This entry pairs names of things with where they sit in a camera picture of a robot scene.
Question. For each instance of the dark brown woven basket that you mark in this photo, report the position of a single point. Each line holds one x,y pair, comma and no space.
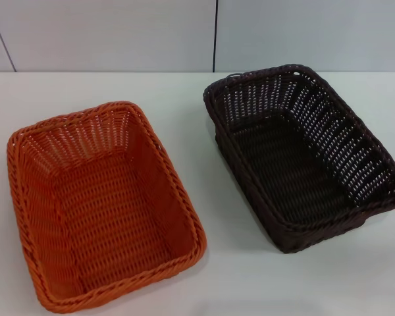
293,164

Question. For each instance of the orange woven plastic basket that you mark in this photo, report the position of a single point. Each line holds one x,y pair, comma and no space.
112,210

